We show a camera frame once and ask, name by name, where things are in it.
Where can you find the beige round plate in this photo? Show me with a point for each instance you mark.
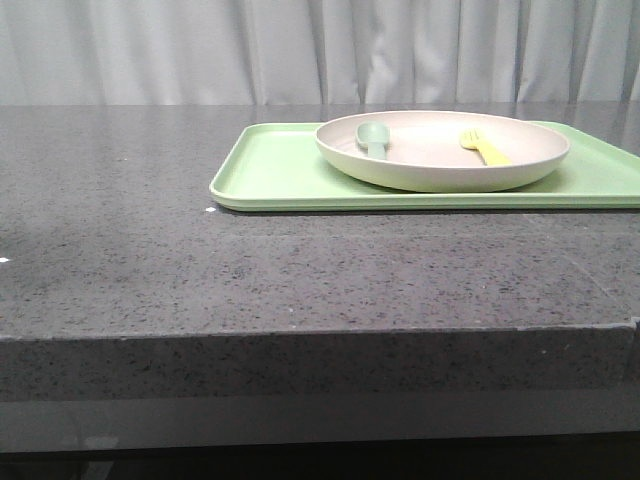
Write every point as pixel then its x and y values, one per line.
pixel 424 152

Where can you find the yellow plastic fork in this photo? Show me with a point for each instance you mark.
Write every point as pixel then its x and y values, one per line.
pixel 474 139

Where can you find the light green plastic tray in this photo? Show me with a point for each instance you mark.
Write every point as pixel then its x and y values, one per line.
pixel 277 167

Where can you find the sage green plastic spoon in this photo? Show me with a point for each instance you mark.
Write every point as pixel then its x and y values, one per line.
pixel 373 138

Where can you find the grey pleated curtain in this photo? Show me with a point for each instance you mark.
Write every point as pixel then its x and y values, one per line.
pixel 317 52

